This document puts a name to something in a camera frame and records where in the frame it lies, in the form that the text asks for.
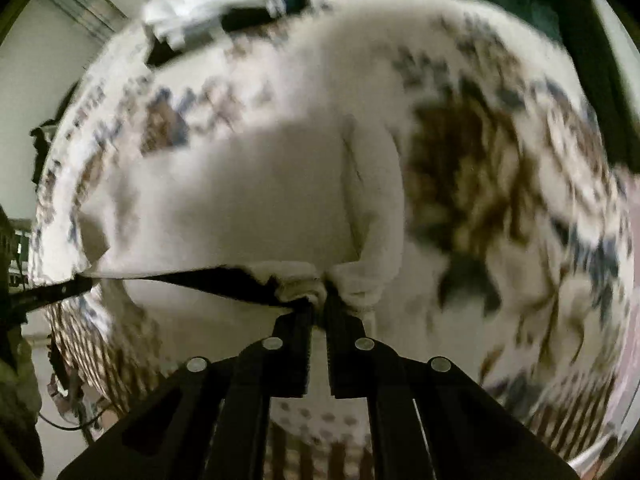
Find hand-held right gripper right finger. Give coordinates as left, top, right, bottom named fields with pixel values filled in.
left=324, top=296, right=577, bottom=480

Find person's olive trousers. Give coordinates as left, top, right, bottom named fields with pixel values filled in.
left=0, top=320, right=47, bottom=479

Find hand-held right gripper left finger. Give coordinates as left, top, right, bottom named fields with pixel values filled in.
left=57, top=309, right=314, bottom=480

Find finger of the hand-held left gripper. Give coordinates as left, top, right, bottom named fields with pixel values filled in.
left=9, top=268, right=303, bottom=311

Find folded white cloth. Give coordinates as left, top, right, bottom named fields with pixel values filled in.
left=141, top=0, right=301, bottom=52

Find white fleece garment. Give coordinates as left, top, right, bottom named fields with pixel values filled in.
left=79, top=0, right=418, bottom=323

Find black cable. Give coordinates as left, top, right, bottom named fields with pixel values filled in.
left=39, top=400, right=113, bottom=432

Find patterned floral blanket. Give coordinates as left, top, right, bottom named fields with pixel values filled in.
left=27, top=0, right=637, bottom=480

